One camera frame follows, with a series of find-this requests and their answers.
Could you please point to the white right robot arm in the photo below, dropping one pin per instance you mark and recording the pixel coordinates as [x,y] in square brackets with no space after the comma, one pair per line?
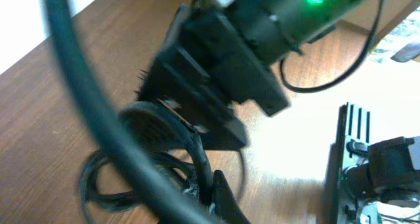
[273,28]

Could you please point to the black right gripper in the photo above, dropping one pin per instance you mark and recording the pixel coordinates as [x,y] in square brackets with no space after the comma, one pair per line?
[205,66]

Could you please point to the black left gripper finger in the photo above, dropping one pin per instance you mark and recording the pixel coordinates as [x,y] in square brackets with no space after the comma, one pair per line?
[225,205]

